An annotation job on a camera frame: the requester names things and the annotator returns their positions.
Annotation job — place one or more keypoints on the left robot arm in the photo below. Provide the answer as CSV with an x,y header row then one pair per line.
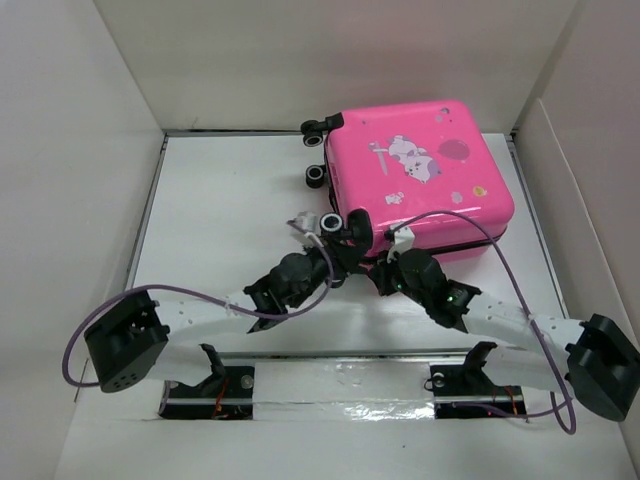
x,y
128,336

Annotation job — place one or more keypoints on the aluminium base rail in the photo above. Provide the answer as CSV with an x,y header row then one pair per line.
x,y
340,389

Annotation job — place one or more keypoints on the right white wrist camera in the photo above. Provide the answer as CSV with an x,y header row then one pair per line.
x,y
401,240

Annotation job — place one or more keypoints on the pink hard-shell suitcase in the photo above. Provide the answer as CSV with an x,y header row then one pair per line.
x,y
425,164

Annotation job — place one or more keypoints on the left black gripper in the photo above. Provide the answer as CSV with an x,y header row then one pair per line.
x,y
343,259

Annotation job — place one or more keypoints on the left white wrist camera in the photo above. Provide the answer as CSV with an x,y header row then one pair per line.
x,y
303,225

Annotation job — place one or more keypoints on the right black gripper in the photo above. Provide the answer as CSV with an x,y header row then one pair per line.
x,y
378,273

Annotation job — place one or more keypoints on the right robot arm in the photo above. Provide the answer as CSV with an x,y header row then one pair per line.
x,y
592,361

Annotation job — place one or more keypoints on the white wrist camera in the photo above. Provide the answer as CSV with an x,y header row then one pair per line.
x,y
303,225
401,240

